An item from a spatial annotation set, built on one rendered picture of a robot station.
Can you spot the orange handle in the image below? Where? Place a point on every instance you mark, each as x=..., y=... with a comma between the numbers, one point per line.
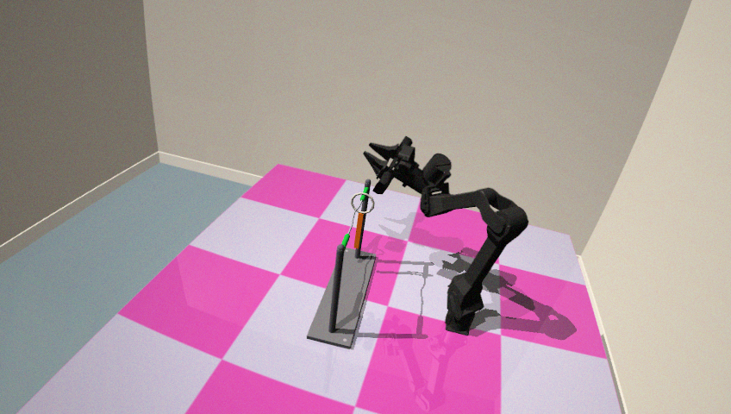
x=360, y=218

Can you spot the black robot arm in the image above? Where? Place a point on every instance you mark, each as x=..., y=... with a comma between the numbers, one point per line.
x=464, y=293

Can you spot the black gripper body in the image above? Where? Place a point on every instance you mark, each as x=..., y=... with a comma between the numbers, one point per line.
x=388, y=174

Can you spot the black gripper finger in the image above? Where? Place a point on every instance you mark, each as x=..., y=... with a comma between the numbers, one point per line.
x=385, y=152
x=377, y=164

